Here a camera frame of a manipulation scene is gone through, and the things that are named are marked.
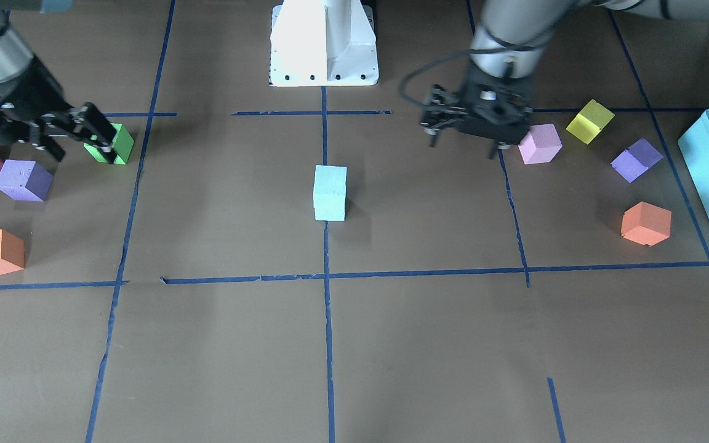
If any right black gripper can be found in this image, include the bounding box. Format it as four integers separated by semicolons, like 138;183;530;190
0;58;116;162

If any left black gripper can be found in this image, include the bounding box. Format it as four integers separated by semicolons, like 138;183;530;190
421;65;532;160

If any light blue foam block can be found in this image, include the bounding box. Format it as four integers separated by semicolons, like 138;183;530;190
313;196;346;222
313;165;347;202

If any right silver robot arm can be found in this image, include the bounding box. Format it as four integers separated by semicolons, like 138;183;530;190
0;1;116;164

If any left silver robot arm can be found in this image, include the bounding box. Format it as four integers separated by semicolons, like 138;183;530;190
399;1;587;152

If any green foam block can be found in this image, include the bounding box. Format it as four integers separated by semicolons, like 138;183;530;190
84;123;134;165

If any purple foam block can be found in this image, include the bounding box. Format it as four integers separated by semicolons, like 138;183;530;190
0;159;54;202
611;138;663;183

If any pink foam block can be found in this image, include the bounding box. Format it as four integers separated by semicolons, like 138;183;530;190
518;123;563;165

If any yellow foam block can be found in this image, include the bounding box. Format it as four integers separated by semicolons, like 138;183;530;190
566;99;614;145

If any white pedestal column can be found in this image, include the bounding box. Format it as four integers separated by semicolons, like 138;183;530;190
268;1;380;87

